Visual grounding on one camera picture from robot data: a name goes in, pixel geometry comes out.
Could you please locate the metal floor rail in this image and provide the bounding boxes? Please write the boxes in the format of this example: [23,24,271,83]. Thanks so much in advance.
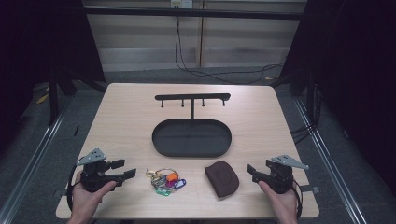
[0,104,71,224]
[293,98,373,224]

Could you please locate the bunch of keys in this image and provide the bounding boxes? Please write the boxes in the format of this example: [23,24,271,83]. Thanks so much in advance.
[145,167,188,198]

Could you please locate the person's right hand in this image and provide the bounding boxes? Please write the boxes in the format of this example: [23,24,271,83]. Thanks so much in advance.
[257,180,299,224]

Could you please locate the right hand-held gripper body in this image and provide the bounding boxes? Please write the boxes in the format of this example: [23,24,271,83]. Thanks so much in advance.
[251,154,310,194]

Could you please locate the black floor cables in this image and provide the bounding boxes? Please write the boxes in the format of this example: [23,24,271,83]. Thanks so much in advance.
[290,83,321,146]

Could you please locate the dark curtain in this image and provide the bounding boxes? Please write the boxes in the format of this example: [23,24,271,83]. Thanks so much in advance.
[0,0,106,153]
[278,0,396,188]

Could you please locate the brown pouch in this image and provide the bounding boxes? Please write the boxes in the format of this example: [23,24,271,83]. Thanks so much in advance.
[204,161,240,199]

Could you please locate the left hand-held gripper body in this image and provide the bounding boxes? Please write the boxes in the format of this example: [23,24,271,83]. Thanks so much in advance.
[76,147,125,193]

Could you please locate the black stand leg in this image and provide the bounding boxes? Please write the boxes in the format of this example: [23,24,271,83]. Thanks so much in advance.
[47,74,61,126]

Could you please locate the white wall socket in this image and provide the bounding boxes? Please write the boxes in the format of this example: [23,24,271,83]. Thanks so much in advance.
[170,0,193,9]

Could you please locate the person's left hand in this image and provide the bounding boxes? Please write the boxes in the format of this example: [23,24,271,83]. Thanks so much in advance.
[66,180,118,224]

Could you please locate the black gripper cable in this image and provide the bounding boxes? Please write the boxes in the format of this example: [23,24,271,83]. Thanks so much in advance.
[292,179,304,219]
[65,163,82,213]

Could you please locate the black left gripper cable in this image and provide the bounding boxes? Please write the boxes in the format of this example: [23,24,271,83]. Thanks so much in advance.
[65,163,82,213]

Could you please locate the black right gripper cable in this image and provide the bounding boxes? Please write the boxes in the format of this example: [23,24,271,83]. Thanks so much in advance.
[292,179,304,219]

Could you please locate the yellow tape piece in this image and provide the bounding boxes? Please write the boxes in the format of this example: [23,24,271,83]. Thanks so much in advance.
[35,92,50,105]

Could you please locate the black hanging wall cable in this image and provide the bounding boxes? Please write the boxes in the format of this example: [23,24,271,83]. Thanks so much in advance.
[175,15,285,86]

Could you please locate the black key rack with tray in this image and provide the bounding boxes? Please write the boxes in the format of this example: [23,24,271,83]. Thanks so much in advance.
[151,92,233,159]

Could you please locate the grey tape strip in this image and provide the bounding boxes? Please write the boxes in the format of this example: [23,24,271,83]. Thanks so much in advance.
[300,184,320,194]

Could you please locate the black horizontal bar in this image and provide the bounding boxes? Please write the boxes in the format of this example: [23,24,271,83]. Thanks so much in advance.
[82,7,305,21]

